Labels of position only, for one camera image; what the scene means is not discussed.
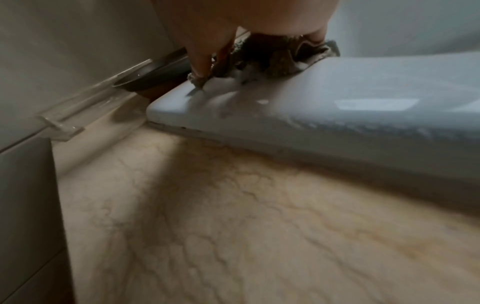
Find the clear plastic rail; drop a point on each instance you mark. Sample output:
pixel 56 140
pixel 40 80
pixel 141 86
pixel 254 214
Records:
pixel 90 101

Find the white toilet tank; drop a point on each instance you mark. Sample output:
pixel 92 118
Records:
pixel 405 23

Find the person's right hand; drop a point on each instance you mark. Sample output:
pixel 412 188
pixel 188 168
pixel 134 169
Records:
pixel 243 14

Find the brown cleaning cloth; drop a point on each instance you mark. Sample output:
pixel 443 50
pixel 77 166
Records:
pixel 277 56

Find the dark grey round bin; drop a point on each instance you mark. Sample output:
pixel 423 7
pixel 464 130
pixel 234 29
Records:
pixel 157 74

